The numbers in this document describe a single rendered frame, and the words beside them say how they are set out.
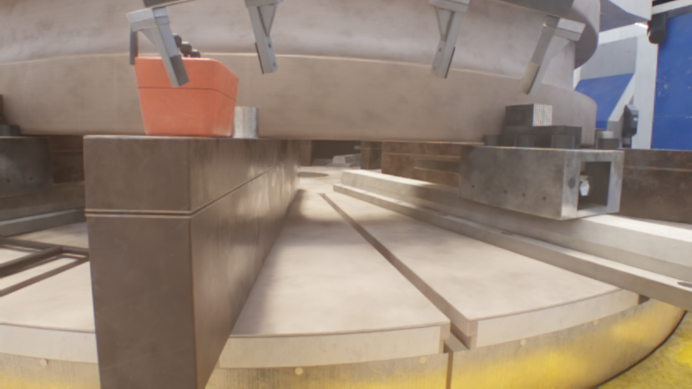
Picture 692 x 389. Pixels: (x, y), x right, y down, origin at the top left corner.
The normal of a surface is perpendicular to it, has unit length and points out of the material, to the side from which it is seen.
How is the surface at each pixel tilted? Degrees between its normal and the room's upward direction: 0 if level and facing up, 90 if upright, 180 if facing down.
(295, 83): 90
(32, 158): 90
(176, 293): 90
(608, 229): 72
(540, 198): 90
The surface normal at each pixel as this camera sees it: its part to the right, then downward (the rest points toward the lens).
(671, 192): -0.66, 0.05
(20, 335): -0.05, 0.09
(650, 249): -0.85, -0.30
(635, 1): 0.38, 0.10
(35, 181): 0.95, 0.05
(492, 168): -0.90, 0.02
